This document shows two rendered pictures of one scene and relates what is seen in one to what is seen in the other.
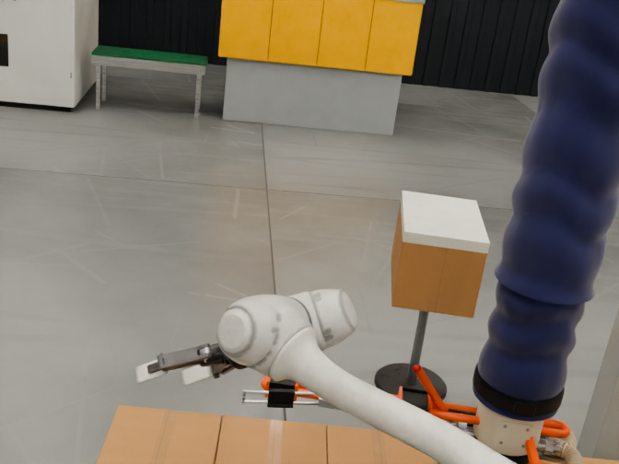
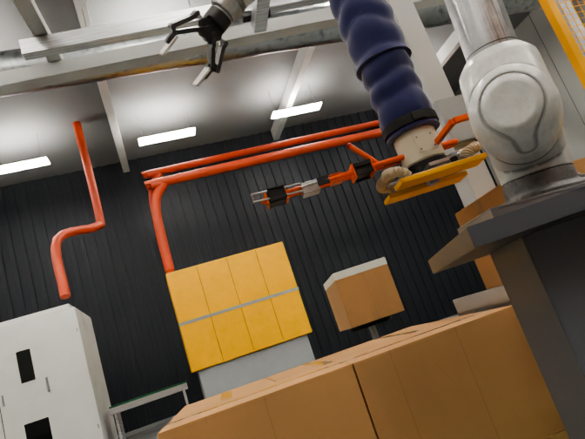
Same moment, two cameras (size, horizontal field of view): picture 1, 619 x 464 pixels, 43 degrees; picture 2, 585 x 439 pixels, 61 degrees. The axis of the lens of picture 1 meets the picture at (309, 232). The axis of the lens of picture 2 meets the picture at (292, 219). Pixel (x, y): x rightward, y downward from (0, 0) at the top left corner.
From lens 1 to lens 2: 1.74 m
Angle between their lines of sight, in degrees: 37
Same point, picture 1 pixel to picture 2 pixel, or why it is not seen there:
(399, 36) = (293, 312)
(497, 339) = (379, 93)
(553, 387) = (424, 99)
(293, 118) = not seen: hidden behind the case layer
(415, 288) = (359, 307)
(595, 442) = not seen: hidden behind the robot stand
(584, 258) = (389, 22)
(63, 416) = not seen: outside the picture
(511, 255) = (356, 48)
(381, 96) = (301, 352)
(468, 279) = (386, 285)
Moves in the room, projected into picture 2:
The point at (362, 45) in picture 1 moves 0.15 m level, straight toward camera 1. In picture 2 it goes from (275, 327) to (276, 327)
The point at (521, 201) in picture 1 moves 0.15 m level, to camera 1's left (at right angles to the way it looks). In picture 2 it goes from (344, 22) to (310, 30)
